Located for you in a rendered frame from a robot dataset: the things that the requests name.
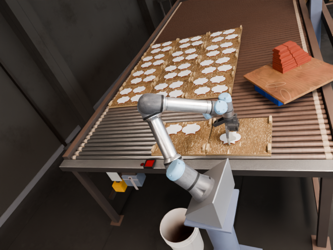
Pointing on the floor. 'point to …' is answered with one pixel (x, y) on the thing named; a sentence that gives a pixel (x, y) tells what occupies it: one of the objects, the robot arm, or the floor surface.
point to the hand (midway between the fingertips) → (230, 137)
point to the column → (217, 235)
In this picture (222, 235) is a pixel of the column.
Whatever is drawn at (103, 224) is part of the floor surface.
